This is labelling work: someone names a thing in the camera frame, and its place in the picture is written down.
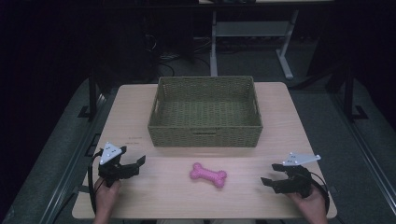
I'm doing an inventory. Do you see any tangle of floor cables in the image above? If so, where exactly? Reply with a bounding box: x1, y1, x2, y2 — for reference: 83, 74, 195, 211
144, 32, 213, 77

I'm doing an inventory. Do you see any green woven basket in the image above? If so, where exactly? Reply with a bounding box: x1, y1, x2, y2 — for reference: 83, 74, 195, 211
147, 76, 263, 148

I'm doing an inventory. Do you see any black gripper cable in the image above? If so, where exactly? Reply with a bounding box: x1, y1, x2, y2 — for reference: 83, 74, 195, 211
87, 148, 105, 216
306, 170, 331, 215

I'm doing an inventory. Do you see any grey metal desk frame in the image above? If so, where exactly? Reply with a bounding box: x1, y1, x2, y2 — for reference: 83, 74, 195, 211
199, 0, 334, 80

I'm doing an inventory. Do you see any person's left hand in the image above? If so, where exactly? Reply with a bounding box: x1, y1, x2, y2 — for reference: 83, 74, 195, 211
93, 177, 122, 217

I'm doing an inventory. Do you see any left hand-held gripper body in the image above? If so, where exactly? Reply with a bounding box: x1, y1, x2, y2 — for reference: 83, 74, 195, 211
97, 142, 140, 189

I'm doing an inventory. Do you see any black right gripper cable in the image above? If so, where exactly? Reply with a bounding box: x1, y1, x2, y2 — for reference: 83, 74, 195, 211
306, 170, 331, 215

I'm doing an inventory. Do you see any person's right hand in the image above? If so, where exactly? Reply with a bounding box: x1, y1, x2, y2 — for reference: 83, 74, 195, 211
286, 185, 329, 219

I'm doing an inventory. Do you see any pink bone toy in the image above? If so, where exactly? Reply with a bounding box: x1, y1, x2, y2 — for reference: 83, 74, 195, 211
189, 161, 228, 189

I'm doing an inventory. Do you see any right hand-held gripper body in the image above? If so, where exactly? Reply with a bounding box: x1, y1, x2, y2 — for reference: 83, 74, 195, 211
275, 151, 322, 200

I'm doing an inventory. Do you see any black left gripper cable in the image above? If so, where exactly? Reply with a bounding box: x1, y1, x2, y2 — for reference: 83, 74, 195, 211
87, 148, 105, 216

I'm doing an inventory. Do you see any black metal stand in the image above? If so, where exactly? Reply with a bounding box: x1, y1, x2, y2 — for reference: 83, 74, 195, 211
77, 69, 108, 119
340, 63, 370, 121

